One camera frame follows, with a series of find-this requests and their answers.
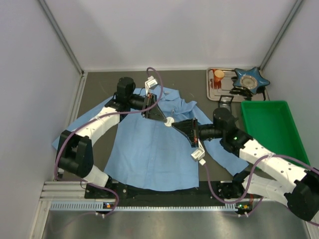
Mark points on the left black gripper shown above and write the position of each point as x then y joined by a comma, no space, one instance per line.
147,105

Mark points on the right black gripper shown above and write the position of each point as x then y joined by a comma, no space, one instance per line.
195,132

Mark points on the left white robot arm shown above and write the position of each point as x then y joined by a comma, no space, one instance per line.
75,149

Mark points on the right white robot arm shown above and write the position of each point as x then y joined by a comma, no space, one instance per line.
278,177

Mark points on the black box gold brooch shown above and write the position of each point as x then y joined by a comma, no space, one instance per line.
225,101

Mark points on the metal tray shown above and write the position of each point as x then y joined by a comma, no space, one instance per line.
225,87

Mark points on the orange cup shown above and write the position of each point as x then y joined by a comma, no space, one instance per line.
218,75

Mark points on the blue star-shaped dish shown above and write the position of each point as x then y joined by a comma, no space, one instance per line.
250,80

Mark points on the green plastic bin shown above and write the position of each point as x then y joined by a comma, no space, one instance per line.
272,125

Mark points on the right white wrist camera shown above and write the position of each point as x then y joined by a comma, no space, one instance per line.
198,154

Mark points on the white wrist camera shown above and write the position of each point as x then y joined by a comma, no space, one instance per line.
150,83
198,154

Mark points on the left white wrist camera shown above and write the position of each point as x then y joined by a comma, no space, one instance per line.
150,83

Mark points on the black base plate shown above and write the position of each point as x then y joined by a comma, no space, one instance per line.
199,196

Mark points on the aluminium front rail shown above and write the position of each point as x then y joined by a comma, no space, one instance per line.
79,196

